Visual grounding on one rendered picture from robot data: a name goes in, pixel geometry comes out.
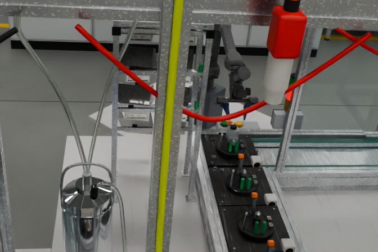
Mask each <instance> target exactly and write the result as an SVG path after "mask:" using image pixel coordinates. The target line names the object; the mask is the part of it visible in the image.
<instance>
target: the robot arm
mask: <svg viewBox="0 0 378 252"><path fill-rule="evenodd" d="M214 30H215V36H214V39H213V41H212V47H211V55H210V65H209V74H208V82H207V88H206V91H208V92H210V91H211V90H213V89H214V88H215V86H213V85H214V79H218V77H219V73H220V68H219V66H218V64H217V61H218V54H219V48H220V43H221V37H222V40H223V45H224V49H225V52H226V56H225V59H224V66H225V68H226V69H227V70H228V71H231V72H230V73H229V75H228V76H229V98H226V97H225V96H217V97H216V98H215V99H214V104H215V105H220V106H222V107H223V109H224V111H225V113H226V115H228V114H230V110H229V103H228V102H236V103H245V105H244V109H245V108H248V107H250V106H252V105H255V104H257V103H258V102H259V98H257V97H248V98H246V96H250V95H251V88H246V89H244V86H242V83H243V82H244V81H245V80H247V79H249V78H250V75H251V72H250V70H249V69H248V68H247V67H246V65H245V64H244V62H243V60H242V58H241V56H240V54H239V53H238V52H237V51H236V48H235V44H234V41H233V36H232V32H231V25H227V24H214Z"/></svg>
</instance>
